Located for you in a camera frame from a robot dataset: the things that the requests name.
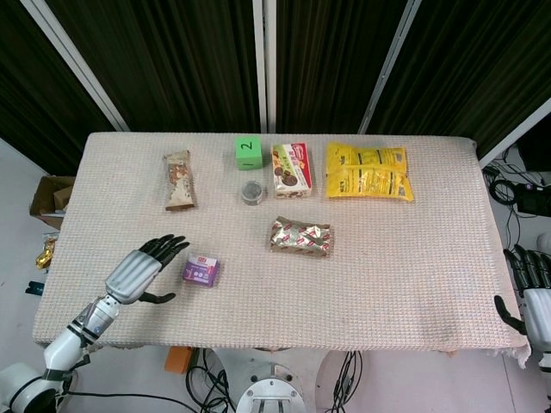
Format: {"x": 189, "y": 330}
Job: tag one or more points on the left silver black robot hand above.
{"x": 129, "y": 271}

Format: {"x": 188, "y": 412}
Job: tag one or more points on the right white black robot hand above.
{"x": 534, "y": 292}

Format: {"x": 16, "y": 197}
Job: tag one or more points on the small purple box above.
{"x": 201, "y": 269}

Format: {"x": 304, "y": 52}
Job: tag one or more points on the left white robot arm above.
{"x": 64, "y": 344}

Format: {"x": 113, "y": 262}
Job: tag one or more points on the round silver robot base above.
{"x": 269, "y": 389}

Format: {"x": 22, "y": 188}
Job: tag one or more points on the gold foil wrapper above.
{"x": 45, "y": 254}

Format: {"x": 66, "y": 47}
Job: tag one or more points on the small black teal object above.
{"x": 34, "y": 287}

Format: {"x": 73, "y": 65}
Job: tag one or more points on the orange box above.
{"x": 177, "y": 359}

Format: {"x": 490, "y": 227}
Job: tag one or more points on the brown white snack bar wrapper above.
{"x": 179, "y": 180}

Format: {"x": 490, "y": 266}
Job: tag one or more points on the brown cardboard box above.
{"x": 49, "y": 200}

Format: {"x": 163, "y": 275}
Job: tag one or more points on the small clear round jar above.
{"x": 252, "y": 192}

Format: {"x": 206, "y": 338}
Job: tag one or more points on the green numbered foam cube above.
{"x": 248, "y": 153}

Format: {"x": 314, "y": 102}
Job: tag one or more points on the beige woven tablecloth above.
{"x": 301, "y": 275}

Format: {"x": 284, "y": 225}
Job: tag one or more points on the gold red foil snack pack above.
{"x": 300, "y": 238}

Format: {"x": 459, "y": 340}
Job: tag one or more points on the green red cookie box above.
{"x": 291, "y": 170}

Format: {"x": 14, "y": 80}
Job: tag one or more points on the yellow snack bag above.
{"x": 368, "y": 172}

